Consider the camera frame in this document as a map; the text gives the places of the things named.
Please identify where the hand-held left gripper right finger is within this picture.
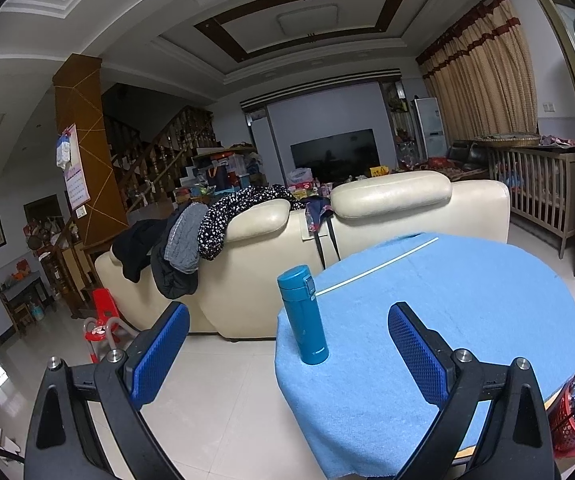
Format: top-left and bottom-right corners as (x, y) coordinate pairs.
(387, 302), (561, 480)

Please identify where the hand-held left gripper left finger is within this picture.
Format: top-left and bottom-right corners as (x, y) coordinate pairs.
(24, 301), (192, 480)

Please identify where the red plastic stool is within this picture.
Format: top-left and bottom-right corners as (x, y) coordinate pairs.
(84, 287), (138, 363)

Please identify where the round table with blue cloth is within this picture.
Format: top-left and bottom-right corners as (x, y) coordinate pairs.
(274, 232), (575, 480)

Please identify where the thin white stick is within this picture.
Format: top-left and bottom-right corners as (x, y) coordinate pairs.
(315, 236), (441, 295)

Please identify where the black jacket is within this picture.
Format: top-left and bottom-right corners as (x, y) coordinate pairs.
(112, 217), (201, 300)

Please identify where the teal thermos bottle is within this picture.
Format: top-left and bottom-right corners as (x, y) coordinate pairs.
(276, 264), (329, 366)

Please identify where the grey knit garment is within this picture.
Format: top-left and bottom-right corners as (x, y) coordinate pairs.
(164, 202), (209, 275)

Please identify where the wooden shelf unit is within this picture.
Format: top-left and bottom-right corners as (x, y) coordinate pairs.
(25, 215), (98, 318)

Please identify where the round wooden table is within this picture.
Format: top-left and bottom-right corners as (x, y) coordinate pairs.
(541, 380), (575, 413)

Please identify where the small wooden table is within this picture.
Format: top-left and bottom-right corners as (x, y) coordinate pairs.
(0, 275), (48, 338)

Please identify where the black white patterned garment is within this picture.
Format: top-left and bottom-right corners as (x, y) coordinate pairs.
(198, 185), (301, 262)

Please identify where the cream leather sofa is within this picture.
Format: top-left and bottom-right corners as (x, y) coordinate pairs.
(95, 170), (511, 343)

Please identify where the dark patterned cloth bag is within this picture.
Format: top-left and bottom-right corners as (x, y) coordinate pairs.
(303, 195), (342, 270)

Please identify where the wooden crib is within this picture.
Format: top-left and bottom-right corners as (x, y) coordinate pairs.
(487, 142), (575, 260)

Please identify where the wooden staircase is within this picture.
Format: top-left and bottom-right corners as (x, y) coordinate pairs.
(102, 105), (218, 211)

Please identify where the black leather armchair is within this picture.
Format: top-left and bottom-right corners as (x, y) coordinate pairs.
(447, 140), (491, 173)

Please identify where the pile of snack packages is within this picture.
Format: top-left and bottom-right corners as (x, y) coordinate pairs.
(285, 165), (393, 198)

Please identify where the black television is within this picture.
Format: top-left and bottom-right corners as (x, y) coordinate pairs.
(290, 129), (375, 171)

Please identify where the white standing air conditioner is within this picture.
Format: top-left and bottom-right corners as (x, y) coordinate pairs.
(413, 96), (448, 161)

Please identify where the glass display cabinet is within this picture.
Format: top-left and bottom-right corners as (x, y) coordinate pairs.
(385, 80), (418, 171)

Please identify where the woven bamboo tray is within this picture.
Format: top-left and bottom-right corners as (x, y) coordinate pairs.
(470, 132), (542, 148)

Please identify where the folded patterned cloth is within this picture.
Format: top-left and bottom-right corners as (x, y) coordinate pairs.
(540, 135), (575, 153)

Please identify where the brown wooden pillar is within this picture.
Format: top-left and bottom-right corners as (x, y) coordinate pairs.
(52, 54), (133, 261)

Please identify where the beige curtain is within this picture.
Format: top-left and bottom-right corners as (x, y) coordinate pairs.
(416, 0), (539, 151)

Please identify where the square ceiling lamp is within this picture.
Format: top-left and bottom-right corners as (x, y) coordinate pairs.
(278, 5), (341, 36)

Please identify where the wall calendar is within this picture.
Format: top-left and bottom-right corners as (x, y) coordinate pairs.
(56, 124), (91, 207)

